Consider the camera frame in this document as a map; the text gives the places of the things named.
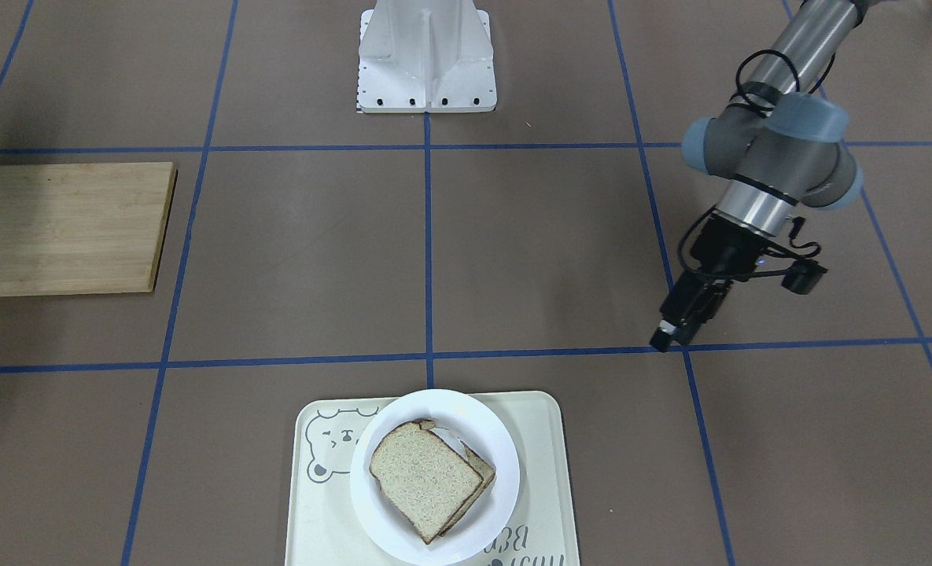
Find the wooden cutting board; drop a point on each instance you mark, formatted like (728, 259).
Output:
(78, 229)

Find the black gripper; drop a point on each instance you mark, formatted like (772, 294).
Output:
(719, 248)

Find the bread slice under egg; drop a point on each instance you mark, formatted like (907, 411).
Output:
(457, 478)

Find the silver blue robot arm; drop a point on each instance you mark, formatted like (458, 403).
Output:
(779, 146)

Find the white round plate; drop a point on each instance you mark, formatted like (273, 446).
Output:
(474, 420)

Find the cream bear tray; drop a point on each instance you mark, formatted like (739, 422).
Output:
(322, 528)

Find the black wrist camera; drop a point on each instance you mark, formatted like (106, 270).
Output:
(803, 276)

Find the bread slice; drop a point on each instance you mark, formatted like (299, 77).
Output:
(457, 478)
(400, 466)

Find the white camera pedestal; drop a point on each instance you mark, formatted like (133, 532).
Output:
(425, 56)

